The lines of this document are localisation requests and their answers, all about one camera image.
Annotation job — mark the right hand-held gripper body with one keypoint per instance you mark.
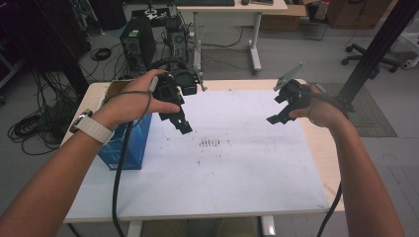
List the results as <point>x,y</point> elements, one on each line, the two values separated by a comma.
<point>291,94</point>

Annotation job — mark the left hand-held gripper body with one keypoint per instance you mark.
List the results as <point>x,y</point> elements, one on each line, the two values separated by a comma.
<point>171,89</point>

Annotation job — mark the blue cardboard box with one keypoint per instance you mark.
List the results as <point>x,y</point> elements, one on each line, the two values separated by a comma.
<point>135,148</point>

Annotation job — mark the person's right hand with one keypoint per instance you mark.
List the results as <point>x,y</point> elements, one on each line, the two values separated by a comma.
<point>324,110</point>

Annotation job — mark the person's left hand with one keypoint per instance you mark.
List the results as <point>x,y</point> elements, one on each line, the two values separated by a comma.
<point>131,102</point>

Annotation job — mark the open computer chassis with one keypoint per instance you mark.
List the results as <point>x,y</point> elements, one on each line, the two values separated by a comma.
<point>177,41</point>

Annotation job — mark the light wooden table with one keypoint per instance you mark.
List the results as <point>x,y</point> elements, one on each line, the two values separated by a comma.
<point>321,144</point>

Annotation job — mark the black computer tower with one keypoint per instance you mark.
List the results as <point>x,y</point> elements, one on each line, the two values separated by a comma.
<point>136,44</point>

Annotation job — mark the white table mat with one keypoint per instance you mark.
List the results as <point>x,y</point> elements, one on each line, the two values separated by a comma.
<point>243,171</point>

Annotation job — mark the black device with white marks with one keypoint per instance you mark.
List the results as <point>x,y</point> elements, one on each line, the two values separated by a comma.
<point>151,16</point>

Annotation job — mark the brown cardboard box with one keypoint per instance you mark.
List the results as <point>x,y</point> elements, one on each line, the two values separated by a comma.
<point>283,18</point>

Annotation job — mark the wristwatch with white band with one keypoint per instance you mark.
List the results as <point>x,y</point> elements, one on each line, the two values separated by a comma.
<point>94,130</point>

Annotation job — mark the black office chair base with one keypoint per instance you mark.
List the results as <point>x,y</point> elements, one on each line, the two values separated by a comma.
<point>369,56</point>

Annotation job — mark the grey floor mat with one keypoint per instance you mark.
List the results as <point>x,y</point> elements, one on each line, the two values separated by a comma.
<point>375,121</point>

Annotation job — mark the black keyboard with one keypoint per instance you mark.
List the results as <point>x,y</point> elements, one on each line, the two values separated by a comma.
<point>204,2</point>

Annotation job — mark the white office desk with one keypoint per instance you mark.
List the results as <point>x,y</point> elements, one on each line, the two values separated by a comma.
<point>230,8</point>

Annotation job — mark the black computer mouse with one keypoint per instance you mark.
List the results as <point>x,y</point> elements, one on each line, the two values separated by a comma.
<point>245,2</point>

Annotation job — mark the brown wooden cabinet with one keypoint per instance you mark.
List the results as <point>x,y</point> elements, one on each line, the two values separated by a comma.
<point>359,13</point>

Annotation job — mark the black metal stand post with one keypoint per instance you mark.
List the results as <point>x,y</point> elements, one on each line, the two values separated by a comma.
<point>378,49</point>

